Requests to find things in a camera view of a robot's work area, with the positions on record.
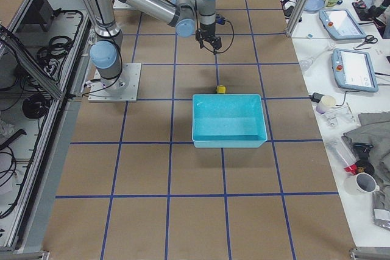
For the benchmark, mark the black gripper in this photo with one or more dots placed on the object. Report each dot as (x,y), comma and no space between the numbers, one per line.
(206,33)

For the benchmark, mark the yellow beetle toy car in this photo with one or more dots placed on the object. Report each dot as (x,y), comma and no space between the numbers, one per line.
(221,89)

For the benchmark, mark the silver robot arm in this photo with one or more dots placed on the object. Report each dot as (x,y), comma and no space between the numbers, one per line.
(169,48)

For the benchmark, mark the teal plastic bin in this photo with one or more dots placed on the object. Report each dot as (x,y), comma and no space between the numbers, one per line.
(228,121)

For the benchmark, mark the far teach pendant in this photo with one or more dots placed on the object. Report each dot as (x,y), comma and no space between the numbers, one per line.
(341,25)

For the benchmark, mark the teach pendant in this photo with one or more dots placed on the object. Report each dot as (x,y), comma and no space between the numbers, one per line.
(341,25)
(353,70)

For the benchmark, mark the cream paper cup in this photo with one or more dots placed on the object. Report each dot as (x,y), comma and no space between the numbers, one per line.
(325,104)

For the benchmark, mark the near teach pendant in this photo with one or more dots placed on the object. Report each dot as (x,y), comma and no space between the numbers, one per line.
(353,70)

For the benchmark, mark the grey cloth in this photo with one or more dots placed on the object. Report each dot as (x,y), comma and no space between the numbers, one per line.
(374,130)

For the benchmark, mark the white grey mug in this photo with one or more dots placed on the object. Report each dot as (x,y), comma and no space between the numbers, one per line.
(361,184)

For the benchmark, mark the black handled scissors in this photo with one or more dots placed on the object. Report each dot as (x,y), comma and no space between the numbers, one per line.
(369,39)

